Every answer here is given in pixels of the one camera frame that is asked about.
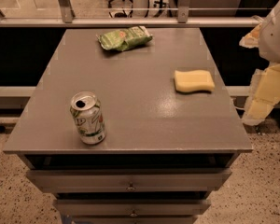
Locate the metal window railing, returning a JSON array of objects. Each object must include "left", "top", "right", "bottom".
[{"left": 0, "top": 0, "right": 263, "bottom": 28}]

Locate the green white soda can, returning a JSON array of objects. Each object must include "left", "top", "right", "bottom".
[{"left": 70, "top": 91, "right": 106, "bottom": 145}]

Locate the grey drawer cabinet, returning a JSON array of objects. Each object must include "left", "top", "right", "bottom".
[{"left": 5, "top": 28, "right": 252, "bottom": 224}]

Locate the yellow sponge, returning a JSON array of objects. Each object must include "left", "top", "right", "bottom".
[{"left": 175, "top": 70, "right": 215, "bottom": 92}]

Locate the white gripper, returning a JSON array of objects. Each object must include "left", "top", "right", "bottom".
[{"left": 239, "top": 0, "right": 280, "bottom": 126}]

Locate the green chip bag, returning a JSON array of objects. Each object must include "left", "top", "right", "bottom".
[{"left": 97, "top": 26, "right": 153, "bottom": 51}]

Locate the drawer with knob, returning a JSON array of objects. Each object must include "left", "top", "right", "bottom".
[
  {"left": 27, "top": 169, "right": 231, "bottom": 193},
  {"left": 54, "top": 199, "right": 210, "bottom": 217}
]

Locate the top drawer with knob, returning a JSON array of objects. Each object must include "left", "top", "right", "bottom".
[{"left": 27, "top": 169, "right": 231, "bottom": 193}]

